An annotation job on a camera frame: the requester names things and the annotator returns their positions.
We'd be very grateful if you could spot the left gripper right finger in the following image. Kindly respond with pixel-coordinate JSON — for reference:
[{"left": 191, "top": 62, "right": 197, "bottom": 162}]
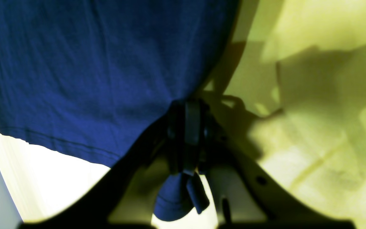
[{"left": 185, "top": 100, "right": 355, "bottom": 229}]

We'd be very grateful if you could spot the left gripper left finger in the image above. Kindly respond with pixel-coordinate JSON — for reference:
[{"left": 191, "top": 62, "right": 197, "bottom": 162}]
[{"left": 19, "top": 102, "right": 185, "bottom": 229}]

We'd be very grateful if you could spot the dark blue T-shirt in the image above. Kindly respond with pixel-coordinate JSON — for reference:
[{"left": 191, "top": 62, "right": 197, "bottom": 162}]
[{"left": 0, "top": 0, "right": 241, "bottom": 222}]

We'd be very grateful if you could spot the yellow table cloth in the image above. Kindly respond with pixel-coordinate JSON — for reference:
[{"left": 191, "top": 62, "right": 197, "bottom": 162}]
[{"left": 0, "top": 0, "right": 366, "bottom": 229}]

